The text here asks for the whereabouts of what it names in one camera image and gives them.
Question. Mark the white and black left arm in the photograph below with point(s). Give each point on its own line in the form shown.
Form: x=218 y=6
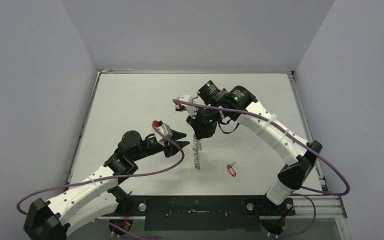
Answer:
x=100 y=193

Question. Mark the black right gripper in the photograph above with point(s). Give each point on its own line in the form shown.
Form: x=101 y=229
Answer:
x=202 y=131

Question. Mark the metal ring disc with keyrings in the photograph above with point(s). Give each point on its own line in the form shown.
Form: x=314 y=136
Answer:
x=196 y=148

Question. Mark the aluminium frame rail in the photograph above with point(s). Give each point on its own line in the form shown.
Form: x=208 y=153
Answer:
x=324 y=207

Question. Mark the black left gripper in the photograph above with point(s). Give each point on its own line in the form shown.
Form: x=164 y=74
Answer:
x=172 y=147

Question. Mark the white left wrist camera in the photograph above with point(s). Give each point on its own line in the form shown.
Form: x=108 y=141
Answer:
x=162 y=131

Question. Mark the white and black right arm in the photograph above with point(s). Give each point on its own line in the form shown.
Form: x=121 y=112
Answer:
x=241 y=106

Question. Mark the red key tag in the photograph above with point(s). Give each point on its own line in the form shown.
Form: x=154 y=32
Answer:
x=231 y=171

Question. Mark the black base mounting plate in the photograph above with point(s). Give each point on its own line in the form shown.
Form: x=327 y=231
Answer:
x=204 y=213

